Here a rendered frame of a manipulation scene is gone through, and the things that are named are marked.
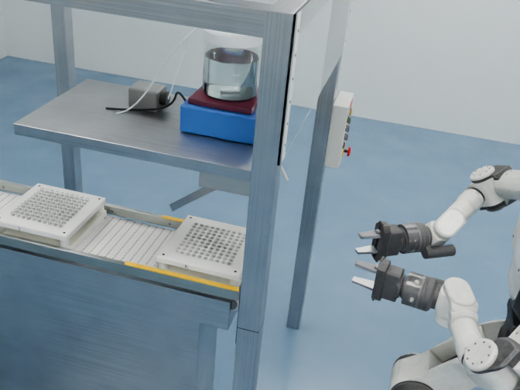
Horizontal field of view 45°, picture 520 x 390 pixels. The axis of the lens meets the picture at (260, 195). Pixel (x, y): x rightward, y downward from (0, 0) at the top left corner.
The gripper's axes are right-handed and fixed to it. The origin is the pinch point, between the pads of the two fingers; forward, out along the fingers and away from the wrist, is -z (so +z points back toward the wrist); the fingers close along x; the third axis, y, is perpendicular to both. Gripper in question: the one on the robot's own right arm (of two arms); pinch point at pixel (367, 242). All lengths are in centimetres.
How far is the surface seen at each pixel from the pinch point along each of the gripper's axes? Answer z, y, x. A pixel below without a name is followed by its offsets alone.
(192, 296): -50, 3, 15
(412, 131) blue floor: 189, 276, 97
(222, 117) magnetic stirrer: -43, 8, -37
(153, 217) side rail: -55, 39, 10
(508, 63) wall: 245, 255, 35
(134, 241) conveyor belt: -63, 31, 13
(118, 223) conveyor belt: -66, 42, 13
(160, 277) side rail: -58, 8, 11
